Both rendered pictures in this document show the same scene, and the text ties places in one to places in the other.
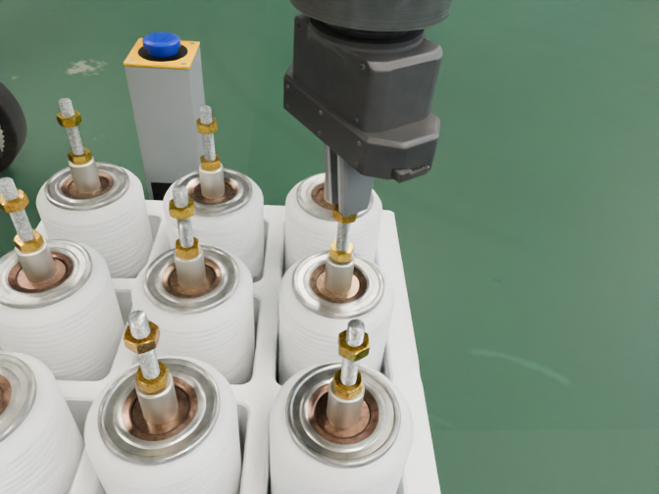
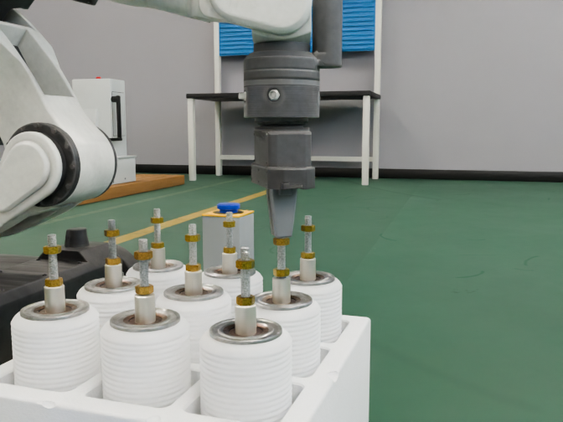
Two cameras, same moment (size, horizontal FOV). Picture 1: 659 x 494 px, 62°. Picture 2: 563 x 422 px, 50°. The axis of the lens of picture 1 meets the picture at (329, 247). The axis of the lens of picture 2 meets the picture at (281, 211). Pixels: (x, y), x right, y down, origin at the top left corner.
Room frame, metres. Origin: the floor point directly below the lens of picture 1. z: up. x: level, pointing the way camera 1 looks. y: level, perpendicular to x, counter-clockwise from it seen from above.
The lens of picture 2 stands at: (-0.35, -0.29, 0.46)
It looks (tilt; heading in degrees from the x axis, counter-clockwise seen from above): 8 degrees down; 23
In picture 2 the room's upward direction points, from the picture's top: straight up
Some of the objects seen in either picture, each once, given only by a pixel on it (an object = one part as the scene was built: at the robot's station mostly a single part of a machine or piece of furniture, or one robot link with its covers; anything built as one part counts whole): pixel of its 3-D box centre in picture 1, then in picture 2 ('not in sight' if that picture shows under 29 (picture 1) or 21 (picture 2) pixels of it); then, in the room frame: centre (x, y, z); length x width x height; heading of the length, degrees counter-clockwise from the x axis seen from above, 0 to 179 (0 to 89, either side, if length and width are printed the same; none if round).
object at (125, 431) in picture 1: (160, 408); (145, 320); (0.19, 0.10, 0.25); 0.08 x 0.08 x 0.01
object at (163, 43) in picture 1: (162, 46); (228, 208); (0.59, 0.20, 0.32); 0.04 x 0.04 x 0.02
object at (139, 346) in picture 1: (141, 336); (143, 254); (0.19, 0.10, 0.32); 0.02 x 0.02 x 0.01; 34
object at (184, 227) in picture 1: (184, 229); (193, 253); (0.30, 0.11, 0.30); 0.01 x 0.01 x 0.08
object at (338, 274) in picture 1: (339, 271); (281, 290); (0.31, -0.01, 0.26); 0.02 x 0.02 x 0.03
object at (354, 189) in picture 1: (361, 177); (284, 211); (0.30, -0.02, 0.36); 0.03 x 0.02 x 0.06; 127
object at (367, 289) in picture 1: (337, 283); (281, 301); (0.31, -0.01, 0.25); 0.08 x 0.08 x 0.01
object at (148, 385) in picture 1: (152, 376); (144, 289); (0.19, 0.10, 0.29); 0.02 x 0.02 x 0.01; 34
